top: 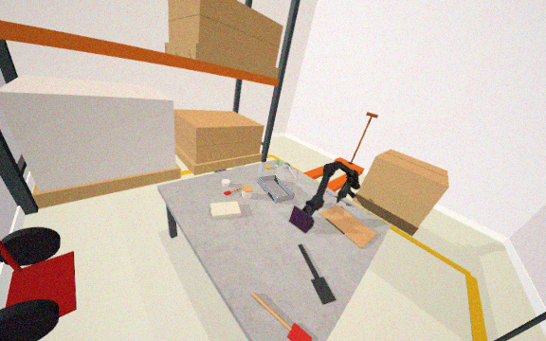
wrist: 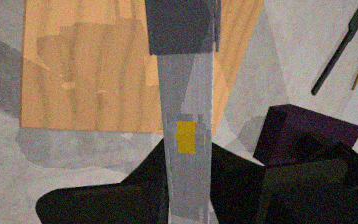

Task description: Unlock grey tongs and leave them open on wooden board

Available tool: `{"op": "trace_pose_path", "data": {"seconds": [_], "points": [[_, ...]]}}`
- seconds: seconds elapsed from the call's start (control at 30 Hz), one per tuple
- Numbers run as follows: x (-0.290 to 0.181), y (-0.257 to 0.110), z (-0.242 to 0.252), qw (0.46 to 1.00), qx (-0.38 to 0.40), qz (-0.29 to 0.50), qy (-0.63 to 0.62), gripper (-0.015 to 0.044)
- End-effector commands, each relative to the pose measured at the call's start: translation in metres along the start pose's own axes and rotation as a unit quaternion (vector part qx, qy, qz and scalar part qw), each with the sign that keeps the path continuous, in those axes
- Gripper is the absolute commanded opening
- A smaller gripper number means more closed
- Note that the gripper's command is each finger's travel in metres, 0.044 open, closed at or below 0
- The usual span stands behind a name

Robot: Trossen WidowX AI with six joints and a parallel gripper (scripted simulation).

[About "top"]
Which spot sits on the white jar with orange lid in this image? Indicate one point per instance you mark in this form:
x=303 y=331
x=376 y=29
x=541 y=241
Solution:
x=247 y=192

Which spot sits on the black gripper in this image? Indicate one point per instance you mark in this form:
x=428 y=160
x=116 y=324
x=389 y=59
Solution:
x=342 y=193

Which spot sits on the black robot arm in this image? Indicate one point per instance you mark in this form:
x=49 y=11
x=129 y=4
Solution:
x=329 y=170

